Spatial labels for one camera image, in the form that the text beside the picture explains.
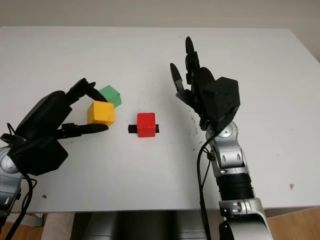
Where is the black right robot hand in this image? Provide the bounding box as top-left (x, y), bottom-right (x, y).
top-left (169, 36), bottom-right (218, 132)

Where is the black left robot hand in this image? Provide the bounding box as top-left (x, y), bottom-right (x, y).
top-left (14, 78), bottom-right (111, 143)

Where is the yellow wooden block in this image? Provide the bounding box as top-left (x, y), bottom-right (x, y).
top-left (87, 101), bottom-right (116, 128)

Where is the red wooden block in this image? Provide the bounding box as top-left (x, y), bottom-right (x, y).
top-left (136, 112), bottom-right (156, 138)

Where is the green wooden block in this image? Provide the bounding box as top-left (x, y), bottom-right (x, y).
top-left (98, 85), bottom-right (122, 109)

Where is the black tape strip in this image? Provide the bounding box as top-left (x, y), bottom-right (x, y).
top-left (128, 124), bottom-right (160, 135)

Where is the grey robot torso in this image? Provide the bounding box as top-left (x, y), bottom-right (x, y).
top-left (70, 211), bottom-right (221, 240)

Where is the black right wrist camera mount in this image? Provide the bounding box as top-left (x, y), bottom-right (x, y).
top-left (201, 76), bottom-right (241, 133)

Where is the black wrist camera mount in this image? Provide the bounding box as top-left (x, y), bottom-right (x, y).
top-left (201, 76), bottom-right (241, 133)
top-left (11, 136), bottom-right (69, 176)

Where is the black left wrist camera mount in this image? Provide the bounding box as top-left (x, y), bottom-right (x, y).
top-left (11, 136), bottom-right (69, 176)

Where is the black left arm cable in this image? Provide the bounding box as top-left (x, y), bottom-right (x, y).
top-left (0, 123), bottom-right (37, 240)

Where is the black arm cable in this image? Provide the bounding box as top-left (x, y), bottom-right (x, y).
top-left (0, 123), bottom-right (37, 240)
top-left (196, 136), bottom-right (213, 240)

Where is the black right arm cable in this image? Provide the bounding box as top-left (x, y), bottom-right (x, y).
top-left (196, 136), bottom-right (213, 240)

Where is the white table frame bracket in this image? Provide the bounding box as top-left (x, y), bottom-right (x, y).
top-left (27, 212), bottom-right (48, 227)

